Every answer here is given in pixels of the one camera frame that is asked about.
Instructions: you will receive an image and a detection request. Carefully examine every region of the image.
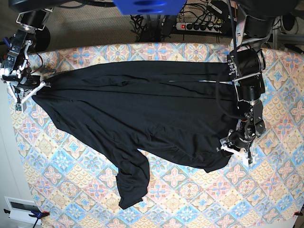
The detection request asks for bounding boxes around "patterned colourful tablecloth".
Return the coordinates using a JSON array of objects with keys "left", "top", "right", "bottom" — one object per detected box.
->
[{"left": 12, "top": 43, "right": 304, "bottom": 228}]

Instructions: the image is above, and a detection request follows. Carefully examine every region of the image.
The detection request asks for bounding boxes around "black round stool seat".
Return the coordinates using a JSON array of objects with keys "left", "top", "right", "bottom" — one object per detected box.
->
[{"left": 35, "top": 26, "right": 51, "bottom": 52}]

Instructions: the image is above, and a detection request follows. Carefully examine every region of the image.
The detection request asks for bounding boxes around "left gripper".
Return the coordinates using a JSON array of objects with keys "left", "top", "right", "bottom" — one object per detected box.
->
[{"left": 222, "top": 132, "right": 254, "bottom": 157}]

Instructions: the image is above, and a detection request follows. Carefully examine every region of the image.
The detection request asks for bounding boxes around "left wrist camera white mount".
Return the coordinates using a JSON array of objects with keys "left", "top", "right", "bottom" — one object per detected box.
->
[{"left": 216, "top": 129, "right": 255, "bottom": 167}]

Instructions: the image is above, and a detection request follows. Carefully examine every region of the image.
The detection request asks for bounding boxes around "white power strip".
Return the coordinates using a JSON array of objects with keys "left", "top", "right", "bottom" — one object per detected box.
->
[{"left": 175, "top": 22, "right": 221, "bottom": 33}]

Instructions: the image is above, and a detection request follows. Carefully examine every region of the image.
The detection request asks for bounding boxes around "black t-shirt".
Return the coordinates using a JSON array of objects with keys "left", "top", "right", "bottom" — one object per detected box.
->
[{"left": 32, "top": 61, "right": 238, "bottom": 209}]

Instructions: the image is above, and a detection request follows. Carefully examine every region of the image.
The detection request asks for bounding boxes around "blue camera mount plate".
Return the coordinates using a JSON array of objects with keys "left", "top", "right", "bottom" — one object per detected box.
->
[{"left": 113, "top": 0, "right": 186, "bottom": 15}]

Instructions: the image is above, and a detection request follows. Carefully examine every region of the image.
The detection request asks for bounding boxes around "white box with dark window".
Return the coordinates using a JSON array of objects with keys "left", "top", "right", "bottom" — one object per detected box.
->
[{"left": 4, "top": 196, "right": 39, "bottom": 225}]

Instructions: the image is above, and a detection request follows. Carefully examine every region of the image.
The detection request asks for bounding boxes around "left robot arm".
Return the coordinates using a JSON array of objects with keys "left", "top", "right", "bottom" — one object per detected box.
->
[{"left": 218, "top": 0, "right": 299, "bottom": 162}]

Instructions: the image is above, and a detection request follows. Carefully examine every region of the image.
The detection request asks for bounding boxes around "blue clamp bottom left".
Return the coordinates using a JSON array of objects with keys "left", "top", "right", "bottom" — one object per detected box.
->
[{"left": 4, "top": 209, "right": 50, "bottom": 225}]

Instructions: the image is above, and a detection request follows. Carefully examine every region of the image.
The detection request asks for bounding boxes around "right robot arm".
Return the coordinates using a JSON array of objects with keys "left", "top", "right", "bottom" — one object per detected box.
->
[{"left": 0, "top": 0, "right": 54, "bottom": 95}]

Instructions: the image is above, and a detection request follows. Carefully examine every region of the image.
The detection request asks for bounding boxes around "orange clamp bottom right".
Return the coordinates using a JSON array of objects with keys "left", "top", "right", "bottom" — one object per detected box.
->
[{"left": 294, "top": 211, "right": 303, "bottom": 216}]

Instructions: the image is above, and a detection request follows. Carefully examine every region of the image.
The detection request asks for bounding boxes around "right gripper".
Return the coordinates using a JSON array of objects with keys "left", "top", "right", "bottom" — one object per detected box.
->
[{"left": 11, "top": 76, "right": 40, "bottom": 97}]

